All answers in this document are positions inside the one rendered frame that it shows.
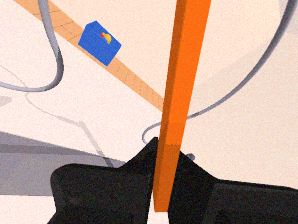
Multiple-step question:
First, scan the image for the orange handle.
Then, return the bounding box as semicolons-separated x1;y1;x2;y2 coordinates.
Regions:
152;0;211;212

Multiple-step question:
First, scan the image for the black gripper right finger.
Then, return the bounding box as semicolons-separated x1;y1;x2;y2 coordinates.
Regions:
167;151;298;224

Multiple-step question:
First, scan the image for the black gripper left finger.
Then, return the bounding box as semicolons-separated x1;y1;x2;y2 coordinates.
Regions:
50;137;159;224

